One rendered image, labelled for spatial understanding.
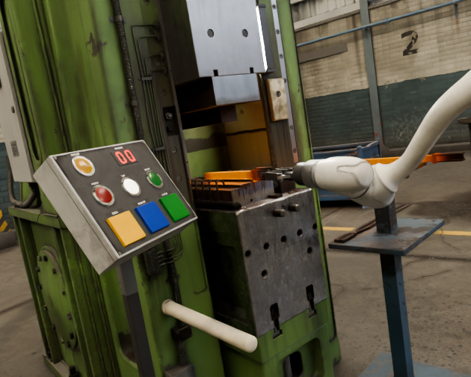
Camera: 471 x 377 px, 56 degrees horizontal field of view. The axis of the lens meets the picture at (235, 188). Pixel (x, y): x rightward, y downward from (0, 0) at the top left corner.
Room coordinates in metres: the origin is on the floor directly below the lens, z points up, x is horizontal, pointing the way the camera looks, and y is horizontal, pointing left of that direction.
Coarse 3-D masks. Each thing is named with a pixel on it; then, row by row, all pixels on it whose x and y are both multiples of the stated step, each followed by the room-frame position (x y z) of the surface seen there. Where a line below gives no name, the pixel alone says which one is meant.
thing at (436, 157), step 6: (426, 156) 1.65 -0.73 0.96; (432, 156) 1.62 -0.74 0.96; (438, 156) 1.62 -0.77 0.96; (444, 156) 1.61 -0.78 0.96; (450, 156) 1.59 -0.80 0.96; (456, 156) 1.58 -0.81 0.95; (462, 156) 1.56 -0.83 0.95; (372, 162) 1.81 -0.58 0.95; (378, 162) 1.79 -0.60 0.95; (384, 162) 1.77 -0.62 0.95; (390, 162) 1.75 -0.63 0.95; (432, 162) 1.62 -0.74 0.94
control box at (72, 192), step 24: (120, 144) 1.19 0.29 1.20; (144, 144) 1.27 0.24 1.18; (48, 168) 0.99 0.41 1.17; (72, 168) 1.01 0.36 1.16; (96, 168) 1.06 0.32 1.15; (120, 168) 1.13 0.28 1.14; (144, 168) 1.20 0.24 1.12; (48, 192) 1.00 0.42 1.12; (72, 192) 0.96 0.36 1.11; (120, 192) 1.07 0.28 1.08; (144, 192) 1.13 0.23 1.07; (168, 192) 1.20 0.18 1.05; (72, 216) 0.97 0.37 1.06; (96, 216) 0.96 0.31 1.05; (168, 216) 1.13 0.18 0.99; (192, 216) 1.20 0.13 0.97; (96, 240) 0.94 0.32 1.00; (144, 240) 1.01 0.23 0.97; (96, 264) 0.95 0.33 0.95
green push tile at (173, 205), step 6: (162, 198) 1.15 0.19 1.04; (168, 198) 1.17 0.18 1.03; (174, 198) 1.19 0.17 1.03; (162, 204) 1.14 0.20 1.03; (168, 204) 1.15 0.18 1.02; (174, 204) 1.17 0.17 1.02; (180, 204) 1.19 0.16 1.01; (168, 210) 1.14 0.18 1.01; (174, 210) 1.15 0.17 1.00; (180, 210) 1.17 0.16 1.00; (186, 210) 1.19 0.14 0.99; (174, 216) 1.14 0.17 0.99; (180, 216) 1.15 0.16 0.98; (186, 216) 1.18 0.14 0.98; (174, 222) 1.13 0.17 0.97
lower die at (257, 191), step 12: (216, 180) 1.72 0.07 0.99; (228, 180) 1.65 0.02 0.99; (240, 180) 1.60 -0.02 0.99; (252, 180) 1.55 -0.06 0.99; (264, 180) 1.59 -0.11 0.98; (192, 192) 1.68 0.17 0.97; (204, 192) 1.62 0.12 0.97; (216, 192) 1.56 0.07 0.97; (228, 192) 1.50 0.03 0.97; (240, 192) 1.51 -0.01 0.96; (252, 192) 1.55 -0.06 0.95; (264, 192) 1.58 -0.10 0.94
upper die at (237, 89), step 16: (208, 80) 1.51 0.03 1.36; (224, 80) 1.52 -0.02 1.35; (240, 80) 1.56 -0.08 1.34; (256, 80) 1.61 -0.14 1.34; (176, 96) 1.68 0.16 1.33; (192, 96) 1.59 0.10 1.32; (208, 96) 1.52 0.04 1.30; (224, 96) 1.51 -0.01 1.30; (240, 96) 1.56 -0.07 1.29; (256, 96) 1.60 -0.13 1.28; (192, 112) 1.74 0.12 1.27
